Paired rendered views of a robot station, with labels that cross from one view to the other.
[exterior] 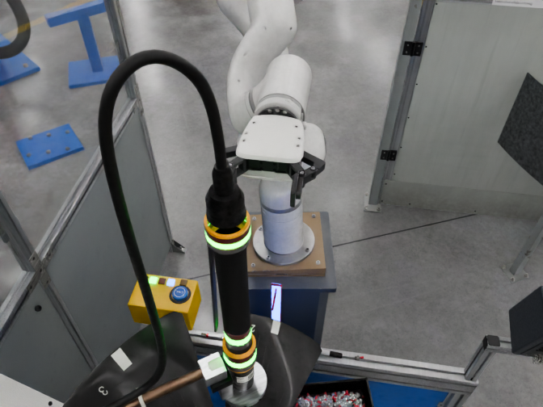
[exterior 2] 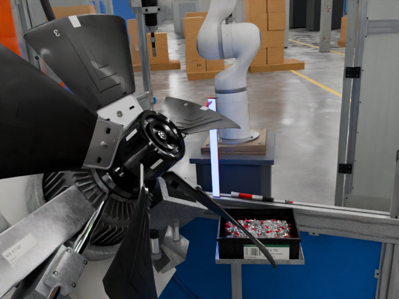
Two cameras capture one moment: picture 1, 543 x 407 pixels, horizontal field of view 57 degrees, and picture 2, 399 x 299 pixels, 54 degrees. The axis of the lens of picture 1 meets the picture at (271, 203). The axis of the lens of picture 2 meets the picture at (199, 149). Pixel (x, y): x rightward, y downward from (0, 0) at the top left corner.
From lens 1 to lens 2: 0.88 m
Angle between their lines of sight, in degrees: 29
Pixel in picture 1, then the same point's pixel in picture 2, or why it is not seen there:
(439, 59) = (374, 79)
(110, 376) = (63, 26)
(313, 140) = (250, 27)
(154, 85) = not seen: hidden behind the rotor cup
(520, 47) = not seen: outside the picture
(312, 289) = (253, 160)
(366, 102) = (334, 164)
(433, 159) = (385, 172)
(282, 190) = (229, 72)
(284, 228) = (232, 110)
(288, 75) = not seen: outside the picture
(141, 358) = (88, 25)
